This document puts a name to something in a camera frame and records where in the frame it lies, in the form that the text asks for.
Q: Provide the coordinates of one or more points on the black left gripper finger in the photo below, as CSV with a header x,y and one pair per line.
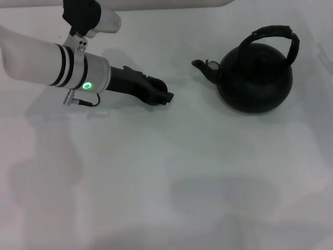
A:
x,y
160,97

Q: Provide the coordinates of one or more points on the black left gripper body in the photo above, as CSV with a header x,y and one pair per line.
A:
x,y
127,80

